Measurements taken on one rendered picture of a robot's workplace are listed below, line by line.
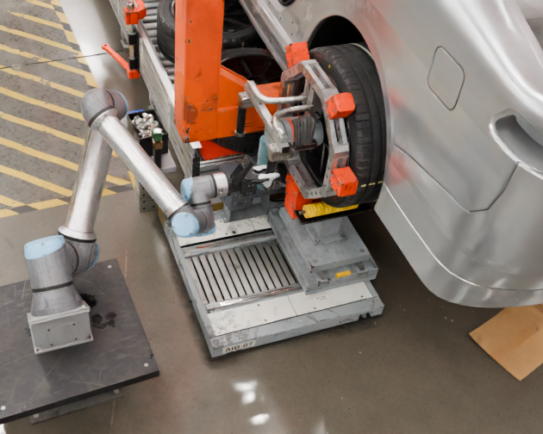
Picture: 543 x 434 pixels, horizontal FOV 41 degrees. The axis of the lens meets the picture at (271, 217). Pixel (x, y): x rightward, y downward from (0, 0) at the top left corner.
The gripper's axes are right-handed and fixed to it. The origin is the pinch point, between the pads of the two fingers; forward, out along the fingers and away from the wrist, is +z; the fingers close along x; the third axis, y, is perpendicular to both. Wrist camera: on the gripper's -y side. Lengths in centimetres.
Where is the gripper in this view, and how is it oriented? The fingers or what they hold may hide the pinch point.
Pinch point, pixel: (275, 170)
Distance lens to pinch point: 280.7
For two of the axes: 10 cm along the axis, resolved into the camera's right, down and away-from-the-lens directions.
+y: -1.0, 7.1, 7.0
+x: 3.6, 6.8, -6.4
